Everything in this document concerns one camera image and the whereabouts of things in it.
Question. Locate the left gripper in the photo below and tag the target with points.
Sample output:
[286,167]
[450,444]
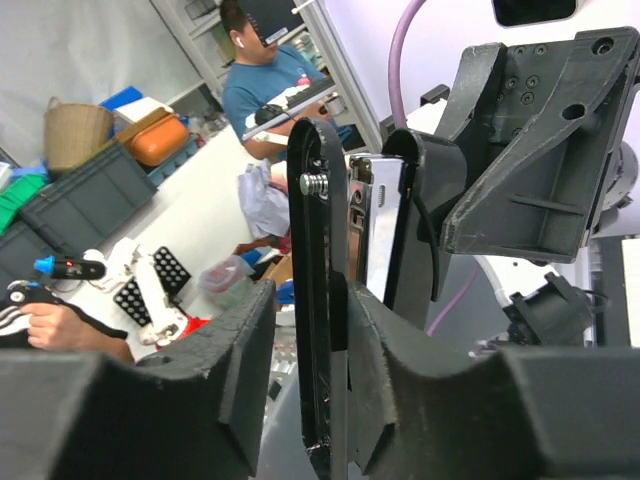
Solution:
[537,125]

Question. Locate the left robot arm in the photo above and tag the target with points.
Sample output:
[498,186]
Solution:
[542,307]

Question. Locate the orange case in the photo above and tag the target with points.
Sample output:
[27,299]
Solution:
[155,138]

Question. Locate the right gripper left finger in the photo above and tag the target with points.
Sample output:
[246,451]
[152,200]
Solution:
[193,410]

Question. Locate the black stapler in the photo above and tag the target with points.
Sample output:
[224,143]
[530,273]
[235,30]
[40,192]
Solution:
[319,197]

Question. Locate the grey plastic crate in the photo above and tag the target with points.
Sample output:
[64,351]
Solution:
[83,208]

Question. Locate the person in blue shirt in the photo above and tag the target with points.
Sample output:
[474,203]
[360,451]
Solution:
[258,73]

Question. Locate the aluminium frame post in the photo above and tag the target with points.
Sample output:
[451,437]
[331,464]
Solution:
[317,20]

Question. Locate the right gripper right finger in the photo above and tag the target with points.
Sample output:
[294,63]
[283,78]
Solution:
[420,410]

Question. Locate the woven basket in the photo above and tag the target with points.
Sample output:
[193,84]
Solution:
[73,132]

